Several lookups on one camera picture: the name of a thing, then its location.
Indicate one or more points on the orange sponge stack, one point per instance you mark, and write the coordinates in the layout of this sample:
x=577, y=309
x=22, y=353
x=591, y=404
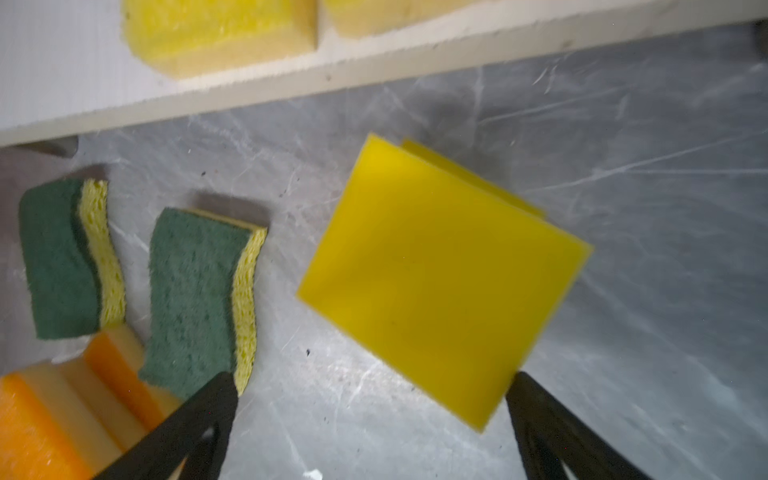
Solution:
x=72, y=420

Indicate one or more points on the green scouring sponge left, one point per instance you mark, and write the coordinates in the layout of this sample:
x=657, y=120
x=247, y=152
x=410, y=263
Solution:
x=73, y=273

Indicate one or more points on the white two-tier shelf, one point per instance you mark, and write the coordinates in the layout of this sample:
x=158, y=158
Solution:
x=65, y=69

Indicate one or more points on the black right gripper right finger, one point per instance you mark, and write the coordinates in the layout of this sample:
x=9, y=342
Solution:
x=552, y=441

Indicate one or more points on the yellow flat sponge stack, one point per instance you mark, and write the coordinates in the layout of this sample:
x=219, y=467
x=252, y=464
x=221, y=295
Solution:
x=444, y=277

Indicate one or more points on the green scouring sponge right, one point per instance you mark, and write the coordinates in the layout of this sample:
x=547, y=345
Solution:
x=202, y=274

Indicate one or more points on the green scouring sponge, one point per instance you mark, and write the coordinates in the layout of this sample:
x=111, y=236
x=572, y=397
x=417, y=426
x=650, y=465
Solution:
x=73, y=273
x=202, y=274

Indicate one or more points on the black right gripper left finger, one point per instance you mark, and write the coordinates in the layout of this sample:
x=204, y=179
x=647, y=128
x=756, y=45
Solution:
x=192, y=441

